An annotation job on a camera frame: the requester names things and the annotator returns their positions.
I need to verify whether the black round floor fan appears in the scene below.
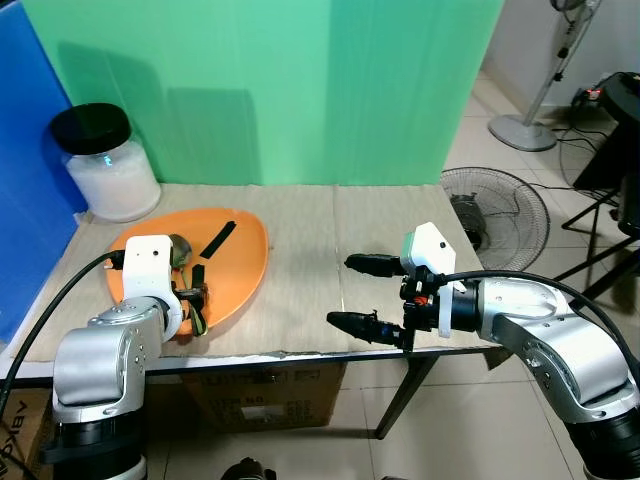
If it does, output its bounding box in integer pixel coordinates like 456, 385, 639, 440
440, 166, 552, 274

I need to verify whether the small round green object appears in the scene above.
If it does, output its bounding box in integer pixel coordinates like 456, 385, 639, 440
167, 235, 194, 269

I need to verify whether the grey standing fan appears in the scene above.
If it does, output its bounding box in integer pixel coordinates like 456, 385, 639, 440
487, 0, 603, 153

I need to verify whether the white jar with black lid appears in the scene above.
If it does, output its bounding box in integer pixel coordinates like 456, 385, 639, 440
50, 103, 162, 223

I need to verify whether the beige table cloth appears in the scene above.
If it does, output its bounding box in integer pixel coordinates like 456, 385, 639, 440
38, 183, 493, 363

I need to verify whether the orange oval plate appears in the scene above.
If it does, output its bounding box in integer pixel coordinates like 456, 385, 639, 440
107, 207, 270, 337

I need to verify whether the black table leg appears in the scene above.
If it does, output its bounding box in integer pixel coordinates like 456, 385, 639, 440
374, 354, 438, 440

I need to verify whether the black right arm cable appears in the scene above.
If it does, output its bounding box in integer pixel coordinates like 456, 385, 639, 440
438, 268, 640, 386

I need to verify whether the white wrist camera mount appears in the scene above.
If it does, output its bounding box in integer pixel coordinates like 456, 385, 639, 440
119, 235, 187, 338
400, 222, 461, 336

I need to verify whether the blue panel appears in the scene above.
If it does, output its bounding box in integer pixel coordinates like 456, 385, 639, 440
0, 10, 89, 343

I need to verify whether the printed brown cardboard box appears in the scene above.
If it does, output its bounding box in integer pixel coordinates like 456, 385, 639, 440
0, 388, 57, 480

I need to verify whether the black robot foot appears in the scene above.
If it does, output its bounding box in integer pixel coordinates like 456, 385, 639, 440
221, 457, 277, 480

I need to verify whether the green backdrop screen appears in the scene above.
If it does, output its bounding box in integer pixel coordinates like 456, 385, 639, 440
22, 0, 507, 187

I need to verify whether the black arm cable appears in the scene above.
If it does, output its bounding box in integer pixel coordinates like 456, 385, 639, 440
0, 250, 123, 406
438, 268, 640, 386

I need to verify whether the black folding stand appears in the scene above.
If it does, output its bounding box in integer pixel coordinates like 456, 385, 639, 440
560, 72, 640, 263

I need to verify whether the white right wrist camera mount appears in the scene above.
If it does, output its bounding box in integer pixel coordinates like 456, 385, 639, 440
400, 222, 461, 336

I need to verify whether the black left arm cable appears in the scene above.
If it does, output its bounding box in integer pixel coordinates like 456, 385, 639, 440
0, 250, 123, 406

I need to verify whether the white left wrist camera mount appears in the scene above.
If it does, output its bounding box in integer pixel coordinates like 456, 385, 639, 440
119, 235, 187, 338

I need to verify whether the flat black strip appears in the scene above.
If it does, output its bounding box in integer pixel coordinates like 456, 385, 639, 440
198, 221, 238, 260

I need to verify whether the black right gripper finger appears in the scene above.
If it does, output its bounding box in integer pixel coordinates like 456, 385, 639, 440
345, 253, 406, 278
327, 311, 412, 349

